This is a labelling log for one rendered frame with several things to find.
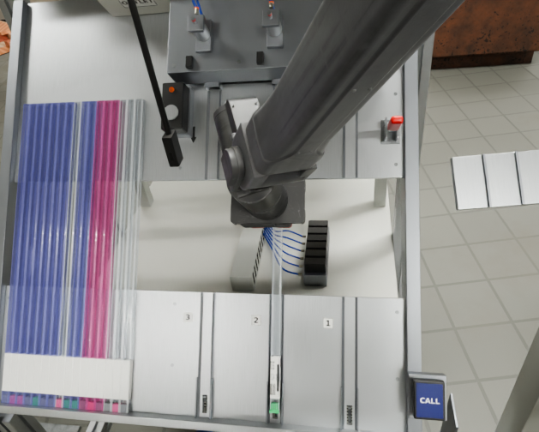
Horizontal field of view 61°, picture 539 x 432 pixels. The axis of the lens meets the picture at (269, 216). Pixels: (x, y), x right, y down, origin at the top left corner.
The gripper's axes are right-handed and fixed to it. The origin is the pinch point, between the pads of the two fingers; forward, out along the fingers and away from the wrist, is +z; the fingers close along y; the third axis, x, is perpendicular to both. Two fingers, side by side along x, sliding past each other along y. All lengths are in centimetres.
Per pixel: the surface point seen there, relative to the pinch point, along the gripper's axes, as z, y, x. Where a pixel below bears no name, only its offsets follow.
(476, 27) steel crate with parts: 217, -90, -165
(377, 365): 2.8, -14.6, 22.3
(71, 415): 1.0, 32.4, 31.6
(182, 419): 1.6, 14.4, 31.3
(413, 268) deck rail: 0.3, -19.9, 8.4
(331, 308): 2.0, -8.0, 14.3
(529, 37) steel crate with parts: 225, -123, -160
